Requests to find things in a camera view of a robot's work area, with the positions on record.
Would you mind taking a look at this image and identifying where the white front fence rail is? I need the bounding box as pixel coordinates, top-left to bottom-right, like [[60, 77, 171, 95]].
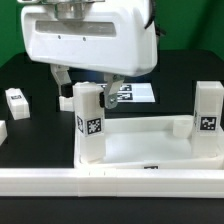
[[0, 168, 224, 198]]

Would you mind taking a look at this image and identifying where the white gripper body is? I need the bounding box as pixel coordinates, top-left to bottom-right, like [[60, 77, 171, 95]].
[[21, 0, 157, 77]]

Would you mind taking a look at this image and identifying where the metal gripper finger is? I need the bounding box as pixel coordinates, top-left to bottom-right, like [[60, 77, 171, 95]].
[[50, 64, 73, 98], [100, 73, 125, 109]]

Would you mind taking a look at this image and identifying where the fiducial marker sheet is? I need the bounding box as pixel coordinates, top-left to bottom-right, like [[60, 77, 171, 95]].
[[99, 82, 156, 104]]

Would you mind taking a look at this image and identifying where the white desk top tray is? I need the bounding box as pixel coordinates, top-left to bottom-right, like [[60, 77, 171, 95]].
[[74, 115, 224, 170]]

